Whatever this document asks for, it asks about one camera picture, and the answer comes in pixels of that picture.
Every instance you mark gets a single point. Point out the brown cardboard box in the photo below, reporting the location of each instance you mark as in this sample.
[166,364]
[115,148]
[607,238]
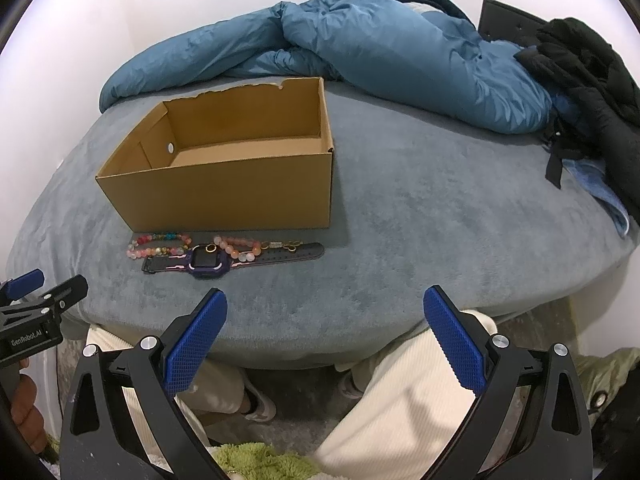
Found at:
[253,157]

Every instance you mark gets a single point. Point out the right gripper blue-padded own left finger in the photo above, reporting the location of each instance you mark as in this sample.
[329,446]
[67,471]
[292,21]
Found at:
[99,439]

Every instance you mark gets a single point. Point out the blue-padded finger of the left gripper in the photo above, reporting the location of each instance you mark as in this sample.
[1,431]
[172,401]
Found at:
[24,284]

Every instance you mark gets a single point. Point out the black headboard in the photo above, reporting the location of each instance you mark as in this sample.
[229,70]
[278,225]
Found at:
[499,21]

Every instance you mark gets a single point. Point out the black jacket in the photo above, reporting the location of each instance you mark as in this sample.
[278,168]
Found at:
[595,104]

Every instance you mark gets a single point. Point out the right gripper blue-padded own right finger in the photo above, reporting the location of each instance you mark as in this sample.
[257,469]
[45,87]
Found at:
[552,439]

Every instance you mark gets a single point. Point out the gold butterfly outline pendant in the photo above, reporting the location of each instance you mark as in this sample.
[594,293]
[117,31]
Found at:
[292,246]

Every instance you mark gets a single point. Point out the person's left hand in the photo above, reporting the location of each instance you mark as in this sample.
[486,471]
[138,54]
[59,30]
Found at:
[26,415]

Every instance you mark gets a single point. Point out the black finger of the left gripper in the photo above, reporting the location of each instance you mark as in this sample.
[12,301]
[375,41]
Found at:
[57,300]

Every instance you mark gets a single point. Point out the blue duvet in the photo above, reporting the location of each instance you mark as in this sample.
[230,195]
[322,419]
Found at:
[435,60]

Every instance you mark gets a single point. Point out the grey bed sheet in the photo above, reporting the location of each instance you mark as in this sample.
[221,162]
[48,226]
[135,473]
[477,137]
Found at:
[418,199]

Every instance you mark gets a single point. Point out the white shoe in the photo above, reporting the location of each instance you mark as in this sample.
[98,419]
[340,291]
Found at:
[256,406]

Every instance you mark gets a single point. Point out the purple smart watch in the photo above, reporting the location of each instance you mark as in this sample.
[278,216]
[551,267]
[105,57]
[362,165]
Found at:
[209,261]

